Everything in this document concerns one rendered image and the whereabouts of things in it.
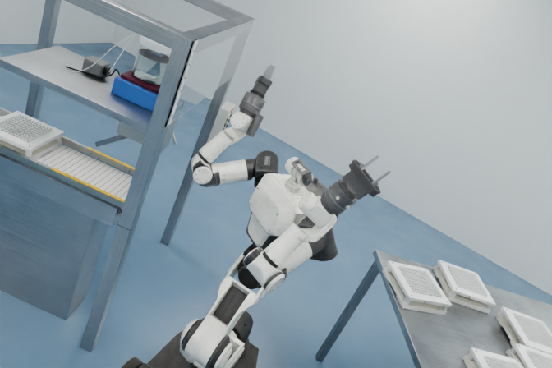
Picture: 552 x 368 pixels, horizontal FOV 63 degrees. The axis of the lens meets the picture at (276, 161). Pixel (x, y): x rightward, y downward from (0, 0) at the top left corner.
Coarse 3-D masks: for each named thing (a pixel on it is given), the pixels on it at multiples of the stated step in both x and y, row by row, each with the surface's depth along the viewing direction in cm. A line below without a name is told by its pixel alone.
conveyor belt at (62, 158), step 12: (48, 156) 206; (60, 156) 210; (72, 156) 213; (84, 156) 217; (60, 168) 202; (72, 168) 205; (84, 168) 209; (96, 168) 212; (108, 168) 216; (84, 180) 201; (96, 180) 205; (108, 180) 208; (120, 180) 212; (108, 192) 200; (120, 192) 204
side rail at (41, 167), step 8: (0, 144) 194; (0, 152) 194; (8, 152) 193; (16, 152) 193; (24, 160) 193; (32, 160) 193; (40, 168) 193; (48, 168) 193; (56, 176) 193; (64, 176) 193; (72, 184) 194; (80, 184) 193; (88, 192) 194; (96, 192) 193; (112, 200) 193
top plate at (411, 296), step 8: (392, 264) 222; (400, 264) 225; (392, 272) 219; (400, 272) 219; (400, 280) 212; (432, 280) 224; (408, 288) 209; (440, 288) 220; (408, 296) 204; (416, 296) 206; (424, 296) 209; (432, 304) 209; (440, 304) 210; (448, 304) 211
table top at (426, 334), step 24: (384, 264) 233; (408, 264) 243; (408, 312) 205; (456, 312) 221; (480, 312) 230; (528, 312) 250; (408, 336) 192; (432, 336) 197; (456, 336) 204; (480, 336) 211; (504, 336) 220; (432, 360) 183; (456, 360) 189
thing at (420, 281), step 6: (408, 270) 221; (408, 276) 216; (414, 276) 219; (420, 276) 222; (426, 276) 224; (414, 282) 215; (420, 282) 217; (426, 282) 219; (414, 288) 210; (420, 288) 213; (426, 288) 214; (432, 288) 216
